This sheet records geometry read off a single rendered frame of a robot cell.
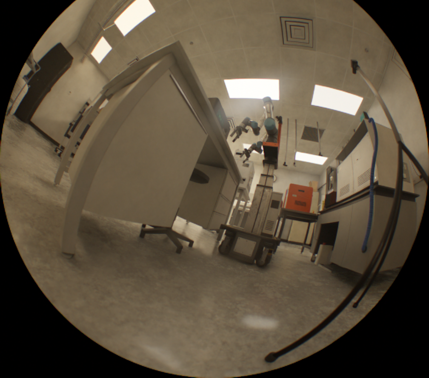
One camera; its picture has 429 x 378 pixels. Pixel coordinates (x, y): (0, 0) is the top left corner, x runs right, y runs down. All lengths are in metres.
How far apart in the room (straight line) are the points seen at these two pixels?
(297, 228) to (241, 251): 3.95
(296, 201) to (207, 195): 1.45
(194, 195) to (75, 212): 1.17
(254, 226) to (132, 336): 1.23
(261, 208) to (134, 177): 1.13
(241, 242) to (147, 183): 0.92
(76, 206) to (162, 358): 0.43
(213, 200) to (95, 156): 1.11
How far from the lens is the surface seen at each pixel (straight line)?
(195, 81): 0.70
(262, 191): 1.40
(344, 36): 2.69
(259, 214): 1.35
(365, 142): 1.56
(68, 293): 0.46
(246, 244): 1.22
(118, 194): 0.51
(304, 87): 2.91
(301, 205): 2.30
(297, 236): 5.07
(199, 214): 1.36
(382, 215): 1.27
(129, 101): 0.49
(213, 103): 1.07
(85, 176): 0.45
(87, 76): 5.47
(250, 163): 2.50
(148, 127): 0.54
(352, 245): 1.36
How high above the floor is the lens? 0.36
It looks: 20 degrees up
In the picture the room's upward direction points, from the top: 20 degrees clockwise
